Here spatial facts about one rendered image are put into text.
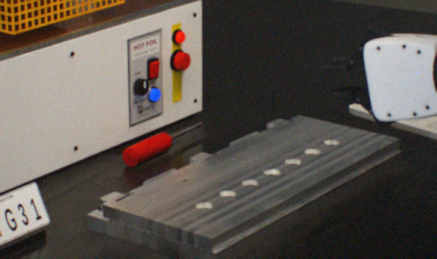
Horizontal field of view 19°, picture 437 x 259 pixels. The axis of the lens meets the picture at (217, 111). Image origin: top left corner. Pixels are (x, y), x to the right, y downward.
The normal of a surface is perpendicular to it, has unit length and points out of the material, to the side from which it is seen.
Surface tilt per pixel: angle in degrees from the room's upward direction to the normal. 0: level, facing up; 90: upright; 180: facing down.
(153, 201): 0
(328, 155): 0
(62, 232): 0
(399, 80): 90
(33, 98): 90
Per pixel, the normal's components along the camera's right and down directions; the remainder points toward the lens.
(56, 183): 0.00, -0.95
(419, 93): -0.56, 0.32
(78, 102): 0.79, 0.19
